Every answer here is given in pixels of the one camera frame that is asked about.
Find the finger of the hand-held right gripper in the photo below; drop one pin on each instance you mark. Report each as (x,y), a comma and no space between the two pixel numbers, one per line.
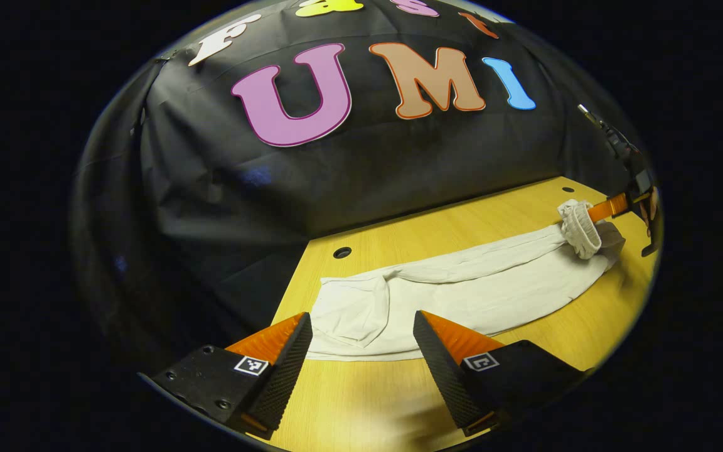
(609,207)

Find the white jeans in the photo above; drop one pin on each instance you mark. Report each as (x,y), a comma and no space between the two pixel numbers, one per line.
(462,295)

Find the black backdrop cloth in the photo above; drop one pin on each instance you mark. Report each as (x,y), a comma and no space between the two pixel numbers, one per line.
(368,176)

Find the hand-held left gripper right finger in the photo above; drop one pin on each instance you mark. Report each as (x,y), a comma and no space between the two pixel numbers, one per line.
(443,376)

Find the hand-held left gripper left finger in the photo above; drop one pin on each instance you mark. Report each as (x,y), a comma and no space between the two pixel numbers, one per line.
(286,370)

